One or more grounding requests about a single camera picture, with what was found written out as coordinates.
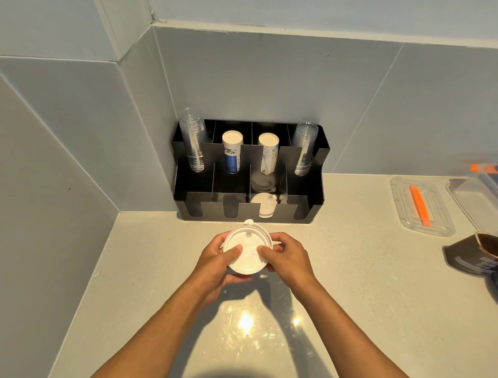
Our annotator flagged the grey print paper cup stack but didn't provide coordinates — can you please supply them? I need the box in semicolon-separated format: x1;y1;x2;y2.
258;133;280;175

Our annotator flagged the person's left forearm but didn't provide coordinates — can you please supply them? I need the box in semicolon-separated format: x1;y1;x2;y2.
92;280;209;378

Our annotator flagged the clear lid with orange handle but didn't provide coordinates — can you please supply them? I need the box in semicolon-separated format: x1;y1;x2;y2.
390;176;456;237

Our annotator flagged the dark object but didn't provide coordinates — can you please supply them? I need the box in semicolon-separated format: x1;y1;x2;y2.
486;271;498;305

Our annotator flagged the black cup organizer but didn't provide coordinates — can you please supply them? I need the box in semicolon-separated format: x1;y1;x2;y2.
171;119;331;224

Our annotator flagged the clear container with orange latch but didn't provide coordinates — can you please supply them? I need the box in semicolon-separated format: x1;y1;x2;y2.
446;163;498;234

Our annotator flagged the person's left hand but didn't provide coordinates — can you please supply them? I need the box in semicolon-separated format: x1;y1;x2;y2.
189;232;254;308

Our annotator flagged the brown paper bag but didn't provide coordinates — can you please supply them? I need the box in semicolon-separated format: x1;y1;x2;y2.
444;232;498;276

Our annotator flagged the person's right forearm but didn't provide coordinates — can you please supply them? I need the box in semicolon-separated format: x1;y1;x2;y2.
290;276;409;378

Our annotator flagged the short stack of clear cups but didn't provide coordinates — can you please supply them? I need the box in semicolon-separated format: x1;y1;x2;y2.
292;122;319;177

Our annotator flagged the person's right hand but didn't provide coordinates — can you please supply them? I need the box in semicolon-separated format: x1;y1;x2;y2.
257;232;317;298

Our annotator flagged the tall stack of clear cups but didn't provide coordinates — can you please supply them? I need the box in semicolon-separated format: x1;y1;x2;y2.
179;107;211;173

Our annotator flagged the blue print paper cup stack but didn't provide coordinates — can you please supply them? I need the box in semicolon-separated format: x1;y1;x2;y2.
222;130;244;174

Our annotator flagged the white plastic cup lid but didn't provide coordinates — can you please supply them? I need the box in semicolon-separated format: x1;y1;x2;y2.
222;219;281;275

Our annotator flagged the stack of white lids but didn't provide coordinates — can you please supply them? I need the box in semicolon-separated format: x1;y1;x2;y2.
250;193;278;219

